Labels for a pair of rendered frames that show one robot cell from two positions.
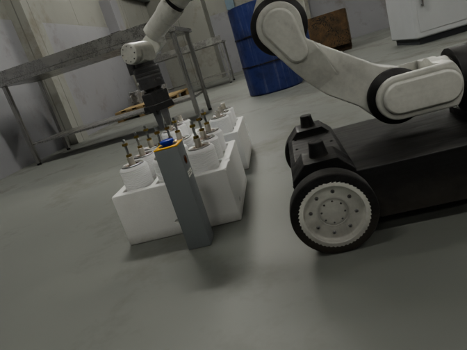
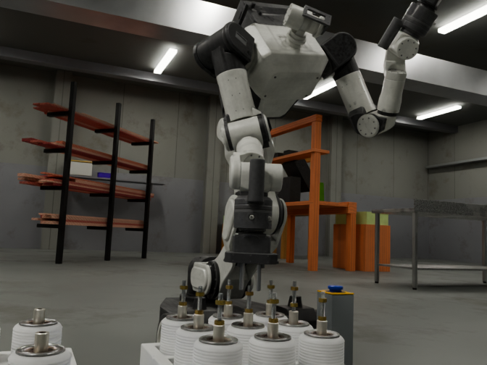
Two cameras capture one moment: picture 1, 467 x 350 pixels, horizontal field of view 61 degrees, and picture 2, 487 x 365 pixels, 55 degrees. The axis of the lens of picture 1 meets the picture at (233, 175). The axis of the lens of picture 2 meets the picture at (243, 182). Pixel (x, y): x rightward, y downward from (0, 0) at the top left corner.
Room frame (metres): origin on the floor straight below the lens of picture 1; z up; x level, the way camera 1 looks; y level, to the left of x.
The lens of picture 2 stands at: (2.02, 1.06, 0.46)
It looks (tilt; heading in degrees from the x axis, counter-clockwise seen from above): 6 degrees up; 236
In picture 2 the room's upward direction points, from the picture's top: 3 degrees clockwise
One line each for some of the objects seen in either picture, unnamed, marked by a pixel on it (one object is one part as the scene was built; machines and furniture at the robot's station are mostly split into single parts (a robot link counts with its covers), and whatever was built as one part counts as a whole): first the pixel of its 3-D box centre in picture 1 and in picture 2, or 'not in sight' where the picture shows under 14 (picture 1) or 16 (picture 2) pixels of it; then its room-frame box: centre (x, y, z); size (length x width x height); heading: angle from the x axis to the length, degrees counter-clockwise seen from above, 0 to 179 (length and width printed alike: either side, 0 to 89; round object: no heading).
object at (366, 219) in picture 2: not in sight; (318, 197); (-3.07, -4.36, 1.07); 1.72 x 1.48 x 2.15; 80
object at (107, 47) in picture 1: (110, 92); not in sight; (4.27, 0.97, 0.48); 1.88 x 0.71 x 0.97; 79
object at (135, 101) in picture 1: (153, 98); not in sight; (6.92, 0.93, 0.19); 1.36 x 0.94 x 0.38; 169
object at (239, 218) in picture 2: (153, 92); (251, 236); (1.40, 0.18, 0.45); 0.13 x 0.10 x 0.12; 141
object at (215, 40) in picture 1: (187, 70); not in sight; (8.24, 0.27, 0.45); 1.73 x 0.68 x 0.89; 79
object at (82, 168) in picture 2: not in sight; (78, 169); (-0.32, -8.11, 1.56); 0.51 x 0.43 x 0.28; 169
